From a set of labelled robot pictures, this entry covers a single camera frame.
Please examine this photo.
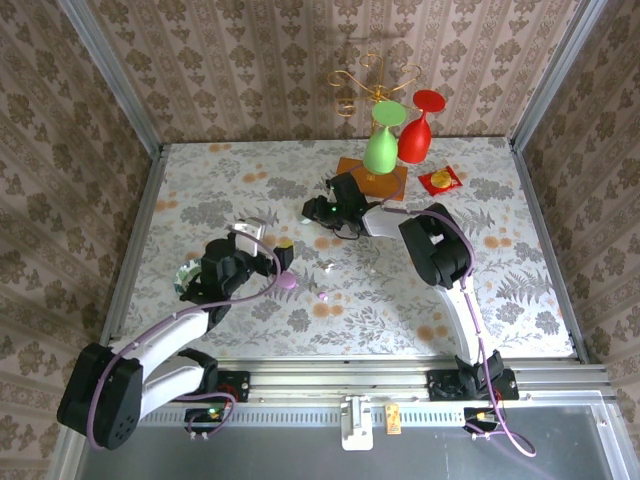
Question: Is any small leaf pattern plate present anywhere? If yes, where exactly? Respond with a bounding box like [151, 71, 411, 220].
[172, 258, 204, 296]

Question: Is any green wine glass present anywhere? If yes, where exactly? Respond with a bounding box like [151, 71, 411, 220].
[362, 101, 407, 175]

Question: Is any red wine glass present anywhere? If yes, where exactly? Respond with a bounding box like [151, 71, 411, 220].
[397, 88, 447, 165]

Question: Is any red snack packet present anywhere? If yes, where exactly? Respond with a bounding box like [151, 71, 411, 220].
[417, 164, 464, 196]

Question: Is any small black controller board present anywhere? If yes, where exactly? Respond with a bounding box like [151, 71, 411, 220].
[463, 407, 501, 431]
[184, 407, 229, 426]

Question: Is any grey metal panel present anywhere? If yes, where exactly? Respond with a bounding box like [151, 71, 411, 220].
[74, 424, 619, 480]

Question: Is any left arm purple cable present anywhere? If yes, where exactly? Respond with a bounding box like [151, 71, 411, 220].
[85, 224, 284, 451]

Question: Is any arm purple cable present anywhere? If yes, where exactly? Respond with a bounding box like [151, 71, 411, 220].
[85, 224, 284, 451]
[344, 162, 539, 459]

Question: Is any gold wire rack wooden base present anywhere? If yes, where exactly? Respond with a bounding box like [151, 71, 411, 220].
[327, 52, 424, 202]

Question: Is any aluminium table side rail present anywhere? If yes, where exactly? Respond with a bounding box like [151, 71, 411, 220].
[99, 144, 169, 361]
[509, 139, 591, 364]

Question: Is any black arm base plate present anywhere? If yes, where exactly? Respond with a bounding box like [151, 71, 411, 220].
[427, 368, 519, 401]
[162, 369, 251, 404]

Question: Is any aluminium front mounting rail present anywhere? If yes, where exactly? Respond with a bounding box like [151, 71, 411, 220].
[69, 357, 614, 406]

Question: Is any slotted grey cable duct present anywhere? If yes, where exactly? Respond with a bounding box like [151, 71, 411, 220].
[89, 404, 609, 427]

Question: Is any white centre bracket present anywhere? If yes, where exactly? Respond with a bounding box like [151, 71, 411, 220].
[341, 394, 375, 451]

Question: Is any aluminium frame post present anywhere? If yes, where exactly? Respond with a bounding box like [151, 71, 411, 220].
[508, 0, 604, 151]
[55, 0, 166, 156]

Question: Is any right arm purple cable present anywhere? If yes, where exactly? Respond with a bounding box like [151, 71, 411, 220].
[344, 162, 539, 459]

